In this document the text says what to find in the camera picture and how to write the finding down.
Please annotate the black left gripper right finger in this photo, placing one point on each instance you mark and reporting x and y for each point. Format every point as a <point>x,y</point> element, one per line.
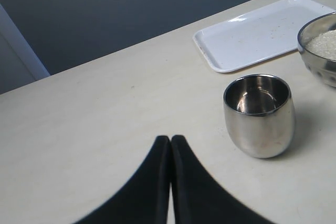
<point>198,197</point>

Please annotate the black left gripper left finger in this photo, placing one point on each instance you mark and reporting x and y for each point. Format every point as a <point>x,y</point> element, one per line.
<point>144,198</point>

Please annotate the shiny steel cup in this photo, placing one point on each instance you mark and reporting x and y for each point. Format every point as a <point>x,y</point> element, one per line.
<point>260,115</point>

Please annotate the steel bowl of rice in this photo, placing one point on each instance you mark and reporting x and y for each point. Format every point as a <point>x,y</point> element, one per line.
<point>316,44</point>

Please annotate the white rectangular plastic tray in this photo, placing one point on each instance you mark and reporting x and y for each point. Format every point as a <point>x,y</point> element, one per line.
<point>256,36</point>

